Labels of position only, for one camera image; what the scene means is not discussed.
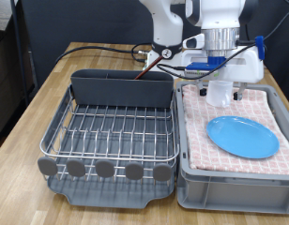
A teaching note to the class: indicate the grey shelf board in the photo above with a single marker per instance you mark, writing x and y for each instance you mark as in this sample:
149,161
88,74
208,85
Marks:
2,15

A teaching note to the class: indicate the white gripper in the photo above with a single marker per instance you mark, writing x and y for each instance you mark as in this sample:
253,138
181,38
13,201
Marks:
244,68

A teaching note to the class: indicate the pink checked cloth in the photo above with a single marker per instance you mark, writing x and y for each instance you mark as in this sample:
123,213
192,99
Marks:
197,140

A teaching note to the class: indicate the brown wooden spoon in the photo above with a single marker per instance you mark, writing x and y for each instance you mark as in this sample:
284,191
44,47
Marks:
147,69

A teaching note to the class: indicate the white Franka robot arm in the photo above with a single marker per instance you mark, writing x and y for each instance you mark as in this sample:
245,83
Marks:
166,28

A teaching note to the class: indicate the dark cabinet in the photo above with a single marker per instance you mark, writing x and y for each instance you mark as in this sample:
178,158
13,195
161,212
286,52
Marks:
7,78

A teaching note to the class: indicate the blue plate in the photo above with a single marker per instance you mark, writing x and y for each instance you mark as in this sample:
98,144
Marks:
241,137

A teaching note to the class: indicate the black curtain backdrop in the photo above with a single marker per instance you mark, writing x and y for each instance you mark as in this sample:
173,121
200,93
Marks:
88,22

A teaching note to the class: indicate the white mug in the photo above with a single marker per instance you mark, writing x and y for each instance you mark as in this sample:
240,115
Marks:
217,93

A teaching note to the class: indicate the dark grey cutlery holder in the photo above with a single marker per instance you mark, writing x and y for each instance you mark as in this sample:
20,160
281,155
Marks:
119,92

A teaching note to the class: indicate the grey dish drying rack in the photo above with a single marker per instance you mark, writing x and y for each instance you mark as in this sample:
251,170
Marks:
103,198

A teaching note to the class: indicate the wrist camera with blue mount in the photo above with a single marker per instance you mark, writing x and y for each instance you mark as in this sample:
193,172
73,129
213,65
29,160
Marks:
200,66

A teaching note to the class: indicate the grey plastic crate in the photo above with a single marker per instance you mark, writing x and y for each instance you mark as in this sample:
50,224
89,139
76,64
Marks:
232,195

